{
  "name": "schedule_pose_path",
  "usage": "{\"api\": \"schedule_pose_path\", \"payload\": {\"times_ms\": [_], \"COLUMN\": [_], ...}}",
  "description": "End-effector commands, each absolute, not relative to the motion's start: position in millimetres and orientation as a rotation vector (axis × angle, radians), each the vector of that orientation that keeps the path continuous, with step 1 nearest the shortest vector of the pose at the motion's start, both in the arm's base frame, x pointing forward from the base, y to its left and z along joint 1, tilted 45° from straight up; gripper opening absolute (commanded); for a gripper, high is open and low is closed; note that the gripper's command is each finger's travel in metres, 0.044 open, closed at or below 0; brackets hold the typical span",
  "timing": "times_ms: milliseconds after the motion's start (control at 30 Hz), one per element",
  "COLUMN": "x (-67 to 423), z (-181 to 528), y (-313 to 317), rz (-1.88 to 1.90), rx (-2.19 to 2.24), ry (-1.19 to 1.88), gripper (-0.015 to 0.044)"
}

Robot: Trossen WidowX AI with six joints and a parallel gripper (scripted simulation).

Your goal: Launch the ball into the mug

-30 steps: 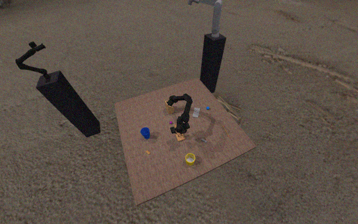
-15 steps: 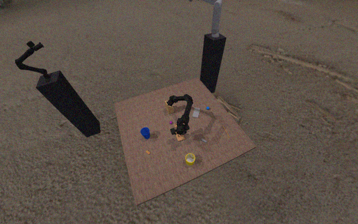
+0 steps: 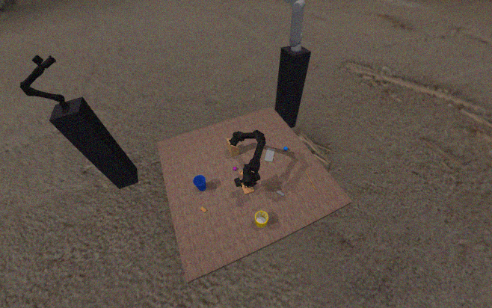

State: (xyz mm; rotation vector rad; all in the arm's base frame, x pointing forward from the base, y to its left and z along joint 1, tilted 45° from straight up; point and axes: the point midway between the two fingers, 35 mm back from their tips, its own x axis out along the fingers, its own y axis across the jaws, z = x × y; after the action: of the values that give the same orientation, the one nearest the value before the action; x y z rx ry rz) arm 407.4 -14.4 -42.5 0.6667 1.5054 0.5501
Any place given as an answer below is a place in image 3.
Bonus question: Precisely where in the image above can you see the yellow cup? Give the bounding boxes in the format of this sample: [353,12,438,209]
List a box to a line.
[255,211,268,228]

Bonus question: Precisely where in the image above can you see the blue plastic cup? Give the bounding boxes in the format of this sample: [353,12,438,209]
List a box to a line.
[194,175,206,191]

